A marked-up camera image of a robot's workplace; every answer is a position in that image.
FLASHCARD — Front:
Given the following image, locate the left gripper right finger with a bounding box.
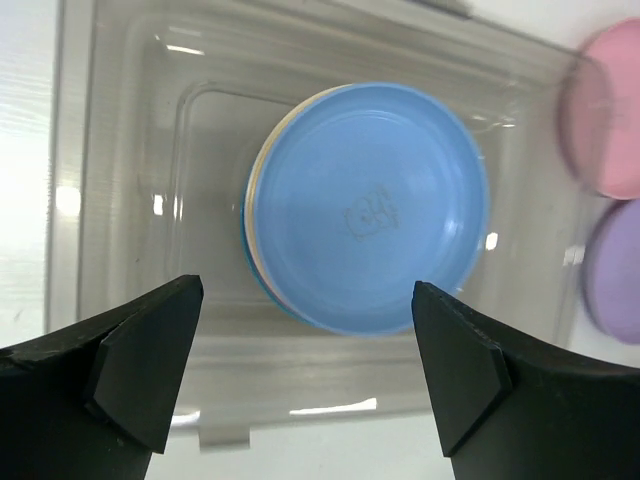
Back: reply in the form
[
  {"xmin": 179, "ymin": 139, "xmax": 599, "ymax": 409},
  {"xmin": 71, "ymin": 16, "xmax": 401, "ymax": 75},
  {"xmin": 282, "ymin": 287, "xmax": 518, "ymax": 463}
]
[{"xmin": 412, "ymin": 282, "xmax": 639, "ymax": 479}]

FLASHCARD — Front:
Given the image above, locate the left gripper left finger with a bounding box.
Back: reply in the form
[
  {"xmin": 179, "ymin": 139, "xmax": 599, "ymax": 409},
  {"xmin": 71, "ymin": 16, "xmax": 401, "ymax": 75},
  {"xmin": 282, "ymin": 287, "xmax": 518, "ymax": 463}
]
[{"xmin": 1, "ymin": 275, "xmax": 203, "ymax": 479}]

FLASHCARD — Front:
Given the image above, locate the purple plastic plate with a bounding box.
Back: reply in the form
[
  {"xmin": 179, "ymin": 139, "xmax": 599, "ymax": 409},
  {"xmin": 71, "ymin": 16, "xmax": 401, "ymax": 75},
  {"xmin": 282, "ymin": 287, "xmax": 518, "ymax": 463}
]
[{"xmin": 581, "ymin": 199, "xmax": 639, "ymax": 345}]

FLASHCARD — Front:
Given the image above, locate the orange plastic plate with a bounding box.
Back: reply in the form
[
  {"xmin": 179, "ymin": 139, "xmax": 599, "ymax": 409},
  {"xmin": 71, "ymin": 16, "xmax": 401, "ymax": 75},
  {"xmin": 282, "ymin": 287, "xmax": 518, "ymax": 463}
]
[{"xmin": 247, "ymin": 83, "xmax": 351, "ymax": 281}]

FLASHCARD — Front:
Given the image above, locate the blue plastic plate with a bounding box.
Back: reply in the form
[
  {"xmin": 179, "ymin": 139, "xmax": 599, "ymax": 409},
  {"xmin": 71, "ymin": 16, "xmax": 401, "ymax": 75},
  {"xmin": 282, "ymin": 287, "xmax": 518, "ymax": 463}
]
[{"xmin": 253, "ymin": 82, "xmax": 490, "ymax": 336}]

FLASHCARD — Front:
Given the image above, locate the pink plastic plate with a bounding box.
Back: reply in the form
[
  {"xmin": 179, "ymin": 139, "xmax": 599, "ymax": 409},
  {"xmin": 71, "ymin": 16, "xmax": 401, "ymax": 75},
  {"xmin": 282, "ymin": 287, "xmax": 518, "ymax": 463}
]
[{"xmin": 558, "ymin": 17, "xmax": 639, "ymax": 200}]

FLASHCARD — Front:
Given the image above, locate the white watermelon pattern plate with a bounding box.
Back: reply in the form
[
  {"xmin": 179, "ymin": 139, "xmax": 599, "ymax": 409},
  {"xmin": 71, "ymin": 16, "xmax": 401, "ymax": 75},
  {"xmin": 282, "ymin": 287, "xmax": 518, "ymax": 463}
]
[{"xmin": 240, "ymin": 220, "xmax": 303, "ymax": 322}]

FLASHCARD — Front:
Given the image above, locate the cream plastic plate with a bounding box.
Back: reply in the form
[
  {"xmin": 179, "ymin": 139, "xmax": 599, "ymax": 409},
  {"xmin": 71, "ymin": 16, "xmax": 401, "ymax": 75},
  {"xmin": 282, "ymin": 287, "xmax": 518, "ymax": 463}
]
[{"xmin": 242, "ymin": 164, "xmax": 286, "ymax": 304}]

